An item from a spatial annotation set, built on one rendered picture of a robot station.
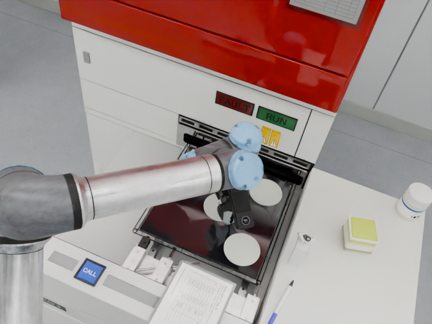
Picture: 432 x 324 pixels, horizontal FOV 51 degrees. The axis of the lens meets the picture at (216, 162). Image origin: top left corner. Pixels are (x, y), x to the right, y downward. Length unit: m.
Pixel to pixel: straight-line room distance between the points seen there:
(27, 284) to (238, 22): 0.72
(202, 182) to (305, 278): 0.46
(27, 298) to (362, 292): 0.77
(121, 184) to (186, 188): 0.12
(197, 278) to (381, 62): 2.08
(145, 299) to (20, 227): 0.43
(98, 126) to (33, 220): 0.98
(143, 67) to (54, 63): 1.90
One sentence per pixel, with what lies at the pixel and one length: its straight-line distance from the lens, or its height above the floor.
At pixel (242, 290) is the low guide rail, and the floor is 0.85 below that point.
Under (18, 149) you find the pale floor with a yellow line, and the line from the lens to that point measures 2.74.
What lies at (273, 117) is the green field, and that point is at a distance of 1.31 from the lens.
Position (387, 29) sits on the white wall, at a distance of 2.80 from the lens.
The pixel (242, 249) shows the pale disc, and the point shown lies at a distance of 1.26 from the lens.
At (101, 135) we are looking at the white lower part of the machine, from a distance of 1.73.
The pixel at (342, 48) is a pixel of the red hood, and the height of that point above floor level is 1.41.
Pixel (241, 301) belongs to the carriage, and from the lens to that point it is 1.21.
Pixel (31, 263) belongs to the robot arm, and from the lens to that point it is 0.91.
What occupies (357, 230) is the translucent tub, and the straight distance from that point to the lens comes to 1.22.
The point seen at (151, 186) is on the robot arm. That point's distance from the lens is 0.79.
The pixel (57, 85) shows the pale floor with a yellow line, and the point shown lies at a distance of 3.08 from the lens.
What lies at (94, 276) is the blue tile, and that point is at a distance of 1.14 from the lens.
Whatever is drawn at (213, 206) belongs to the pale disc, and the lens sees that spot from 1.32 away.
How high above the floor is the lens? 1.98
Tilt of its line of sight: 49 degrees down
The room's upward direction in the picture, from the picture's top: 10 degrees clockwise
